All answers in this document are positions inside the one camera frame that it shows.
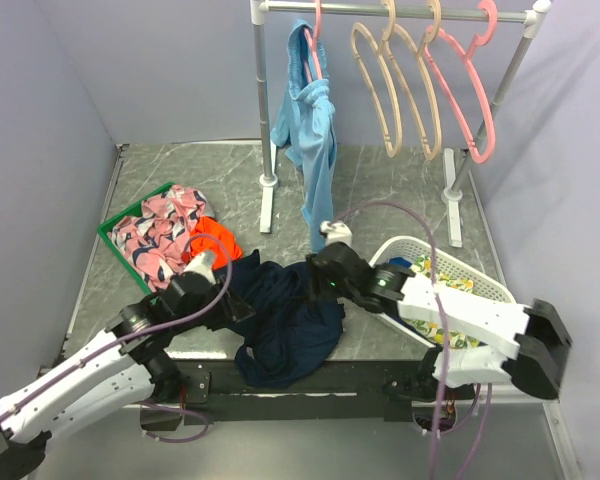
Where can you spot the light blue shorts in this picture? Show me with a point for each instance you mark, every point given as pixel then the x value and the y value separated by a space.
pixel 305 128

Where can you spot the navy blue shorts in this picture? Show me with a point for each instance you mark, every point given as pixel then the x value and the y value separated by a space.
pixel 288 336

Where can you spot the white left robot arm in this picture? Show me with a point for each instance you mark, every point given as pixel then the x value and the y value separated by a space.
pixel 124 363

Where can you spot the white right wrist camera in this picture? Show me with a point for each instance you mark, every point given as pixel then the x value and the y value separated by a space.
pixel 336 232

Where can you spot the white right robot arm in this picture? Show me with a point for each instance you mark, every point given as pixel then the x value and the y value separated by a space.
pixel 526 346

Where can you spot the pink patterned garment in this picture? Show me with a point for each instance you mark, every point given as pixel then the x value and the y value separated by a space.
pixel 149 236

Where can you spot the white plastic laundry basket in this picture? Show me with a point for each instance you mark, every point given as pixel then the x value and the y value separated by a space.
pixel 411 252

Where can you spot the metal clothes rack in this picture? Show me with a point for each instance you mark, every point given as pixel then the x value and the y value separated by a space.
pixel 479 145

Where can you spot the pink hanger holding shorts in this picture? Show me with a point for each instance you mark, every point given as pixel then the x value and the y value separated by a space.
pixel 316 45

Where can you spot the lemon print garment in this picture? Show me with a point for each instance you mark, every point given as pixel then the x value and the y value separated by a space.
pixel 428 330

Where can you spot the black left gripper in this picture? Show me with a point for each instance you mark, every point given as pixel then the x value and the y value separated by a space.
pixel 228 305

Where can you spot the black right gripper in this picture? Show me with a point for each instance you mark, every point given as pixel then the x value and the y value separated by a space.
pixel 318 279

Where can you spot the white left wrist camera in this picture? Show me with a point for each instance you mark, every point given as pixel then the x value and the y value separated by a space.
pixel 202 264

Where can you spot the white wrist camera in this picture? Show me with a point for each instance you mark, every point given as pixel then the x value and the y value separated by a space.
pixel 202 264
pixel 336 232

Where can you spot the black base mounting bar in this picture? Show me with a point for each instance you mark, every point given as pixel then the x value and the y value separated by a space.
pixel 387 389

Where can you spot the orange garment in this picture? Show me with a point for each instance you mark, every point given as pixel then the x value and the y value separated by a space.
pixel 209 235

